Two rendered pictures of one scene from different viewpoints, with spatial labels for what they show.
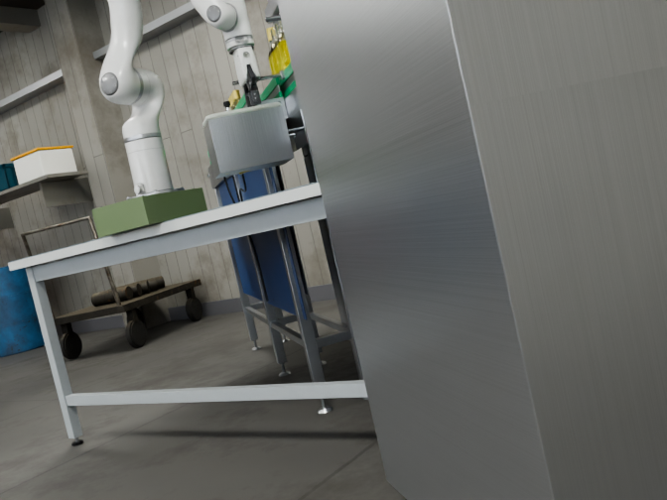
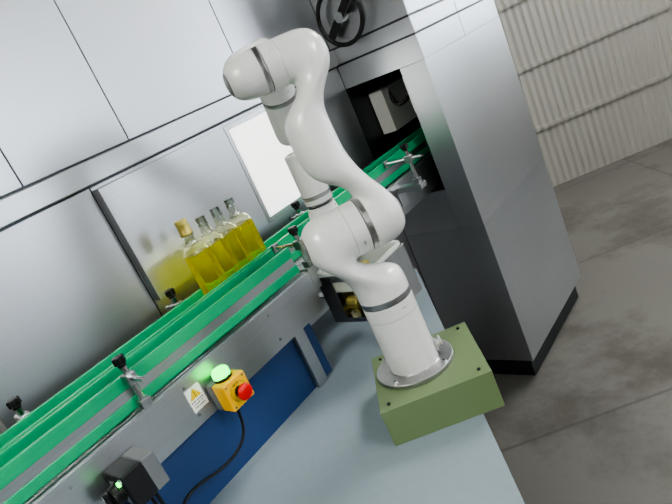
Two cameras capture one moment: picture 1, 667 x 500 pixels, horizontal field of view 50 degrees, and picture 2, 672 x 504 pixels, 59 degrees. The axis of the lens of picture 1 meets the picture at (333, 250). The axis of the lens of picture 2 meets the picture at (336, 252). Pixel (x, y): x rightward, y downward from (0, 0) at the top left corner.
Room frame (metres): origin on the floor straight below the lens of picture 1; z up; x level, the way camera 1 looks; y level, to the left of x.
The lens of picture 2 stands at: (3.01, 1.56, 1.56)
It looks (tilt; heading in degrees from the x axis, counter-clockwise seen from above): 17 degrees down; 240
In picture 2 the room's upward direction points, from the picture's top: 24 degrees counter-clockwise
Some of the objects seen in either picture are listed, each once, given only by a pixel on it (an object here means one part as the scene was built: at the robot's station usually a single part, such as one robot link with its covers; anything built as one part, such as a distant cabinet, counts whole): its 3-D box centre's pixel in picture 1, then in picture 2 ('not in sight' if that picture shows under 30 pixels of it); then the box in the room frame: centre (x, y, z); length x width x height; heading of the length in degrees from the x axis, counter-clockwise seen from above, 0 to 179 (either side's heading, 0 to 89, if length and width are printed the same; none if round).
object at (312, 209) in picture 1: (187, 340); not in sight; (2.32, 0.54, 0.36); 1.51 x 0.09 x 0.71; 54
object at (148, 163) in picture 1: (149, 169); (401, 331); (2.34, 0.52, 0.93); 0.19 x 0.19 x 0.18
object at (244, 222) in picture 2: (292, 65); (251, 246); (2.35, 0.00, 1.16); 0.06 x 0.06 x 0.21; 15
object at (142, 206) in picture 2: not in sight; (239, 179); (2.21, -0.18, 1.32); 0.90 x 0.03 x 0.34; 14
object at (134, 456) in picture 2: not in sight; (136, 477); (2.95, 0.36, 0.96); 0.08 x 0.08 x 0.08; 14
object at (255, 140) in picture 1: (256, 141); (361, 284); (2.15, 0.15, 0.92); 0.27 x 0.17 x 0.15; 104
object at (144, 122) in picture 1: (141, 104); (352, 258); (2.36, 0.51, 1.14); 0.19 x 0.12 x 0.24; 156
